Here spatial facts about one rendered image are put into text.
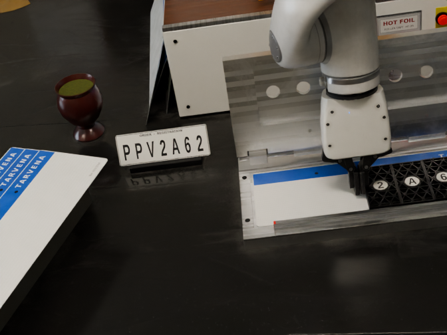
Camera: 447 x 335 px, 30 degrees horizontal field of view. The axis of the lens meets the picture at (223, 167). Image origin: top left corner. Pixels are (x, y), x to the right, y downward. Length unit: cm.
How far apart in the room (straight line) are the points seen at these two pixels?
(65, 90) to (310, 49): 56
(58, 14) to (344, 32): 103
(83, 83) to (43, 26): 48
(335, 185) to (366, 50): 26
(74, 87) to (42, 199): 31
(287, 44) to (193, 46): 38
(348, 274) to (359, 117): 23
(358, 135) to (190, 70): 40
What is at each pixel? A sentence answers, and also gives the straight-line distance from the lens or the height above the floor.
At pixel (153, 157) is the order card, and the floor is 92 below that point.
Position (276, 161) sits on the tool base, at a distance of 140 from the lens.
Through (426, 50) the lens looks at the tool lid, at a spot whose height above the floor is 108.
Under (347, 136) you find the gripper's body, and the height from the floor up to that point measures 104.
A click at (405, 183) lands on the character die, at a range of 132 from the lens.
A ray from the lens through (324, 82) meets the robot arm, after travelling 122.
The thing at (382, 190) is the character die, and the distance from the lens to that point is 131.
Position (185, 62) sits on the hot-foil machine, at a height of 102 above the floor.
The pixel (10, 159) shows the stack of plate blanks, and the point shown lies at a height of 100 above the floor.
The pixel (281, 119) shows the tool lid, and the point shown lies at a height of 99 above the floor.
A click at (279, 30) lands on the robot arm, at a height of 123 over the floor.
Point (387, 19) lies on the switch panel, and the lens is 149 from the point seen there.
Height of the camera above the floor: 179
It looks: 38 degrees down
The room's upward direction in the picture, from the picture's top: 10 degrees counter-clockwise
